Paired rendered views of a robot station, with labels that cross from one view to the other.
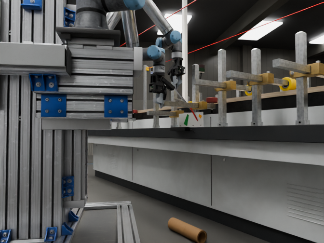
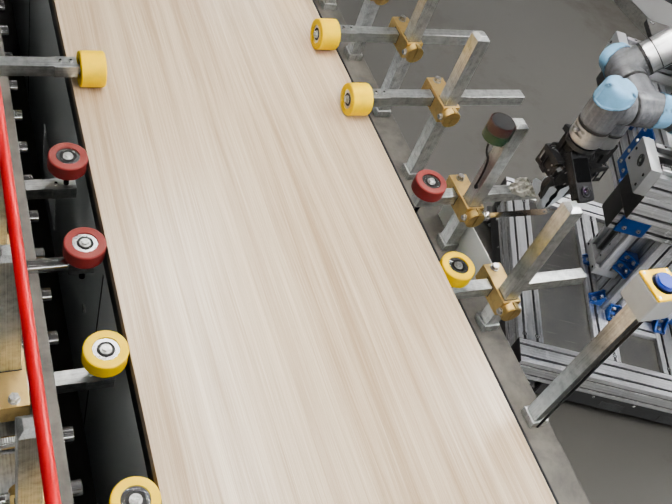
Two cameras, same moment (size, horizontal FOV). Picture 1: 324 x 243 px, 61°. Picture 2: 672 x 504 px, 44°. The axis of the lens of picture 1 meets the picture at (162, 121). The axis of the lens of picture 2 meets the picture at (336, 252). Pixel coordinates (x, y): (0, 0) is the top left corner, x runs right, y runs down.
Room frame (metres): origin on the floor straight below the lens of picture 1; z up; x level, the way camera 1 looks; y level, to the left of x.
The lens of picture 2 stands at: (3.43, -0.60, 2.18)
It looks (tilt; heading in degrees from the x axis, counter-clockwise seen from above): 47 degrees down; 176
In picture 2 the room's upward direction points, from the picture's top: 25 degrees clockwise
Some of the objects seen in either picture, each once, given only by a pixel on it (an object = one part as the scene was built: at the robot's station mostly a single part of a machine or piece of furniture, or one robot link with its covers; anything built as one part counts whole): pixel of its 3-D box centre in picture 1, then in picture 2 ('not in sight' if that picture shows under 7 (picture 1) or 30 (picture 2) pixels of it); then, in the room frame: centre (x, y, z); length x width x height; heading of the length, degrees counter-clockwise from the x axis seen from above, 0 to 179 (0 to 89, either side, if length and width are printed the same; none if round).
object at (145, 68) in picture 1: (146, 97); not in sight; (4.63, 0.27, 1.25); 0.09 x 0.08 x 1.10; 34
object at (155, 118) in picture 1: (155, 101); (582, 368); (2.31, 0.05, 0.92); 0.05 x 0.04 x 0.45; 34
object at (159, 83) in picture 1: (157, 83); (590, 157); (1.66, 0.02, 0.96); 0.09 x 0.08 x 0.12; 124
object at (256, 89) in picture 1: (256, 92); (400, 63); (1.47, -0.51, 0.88); 0.03 x 0.03 x 0.48; 34
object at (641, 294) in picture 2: not in sight; (652, 295); (2.31, 0.05, 1.18); 0.07 x 0.07 x 0.08; 34
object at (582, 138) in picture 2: (177, 56); (587, 132); (1.93, -0.11, 1.21); 0.08 x 0.08 x 0.05
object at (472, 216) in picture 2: (198, 105); (463, 200); (1.87, -0.25, 0.85); 0.13 x 0.06 x 0.05; 34
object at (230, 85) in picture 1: (224, 86); (441, 102); (1.66, -0.39, 0.94); 0.13 x 0.06 x 0.05; 34
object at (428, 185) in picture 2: (211, 105); (423, 195); (1.92, -0.35, 0.85); 0.08 x 0.08 x 0.11
